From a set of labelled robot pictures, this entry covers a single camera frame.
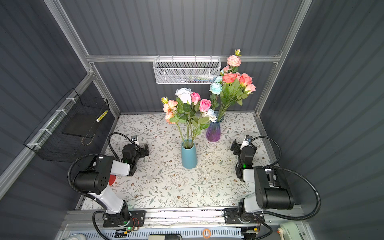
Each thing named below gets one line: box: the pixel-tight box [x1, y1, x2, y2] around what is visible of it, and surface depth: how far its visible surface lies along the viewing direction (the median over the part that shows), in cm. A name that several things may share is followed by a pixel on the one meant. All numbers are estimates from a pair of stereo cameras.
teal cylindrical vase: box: [181, 139, 198, 170], surface depth 81 cm
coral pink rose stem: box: [217, 72, 241, 120], surface depth 81 cm
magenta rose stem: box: [191, 98, 212, 142], surface depth 64 cm
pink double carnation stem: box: [161, 96, 186, 148], surface depth 70 cm
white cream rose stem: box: [175, 87, 193, 142], surface depth 69 cm
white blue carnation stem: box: [209, 75, 223, 111], surface depth 84 cm
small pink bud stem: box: [190, 92, 201, 106], surface depth 69 cm
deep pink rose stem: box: [239, 73, 257, 99], surface depth 78 cm
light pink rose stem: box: [245, 83, 257, 94], surface depth 79 cm
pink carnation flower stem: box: [226, 49, 242, 74], surface depth 77 cm
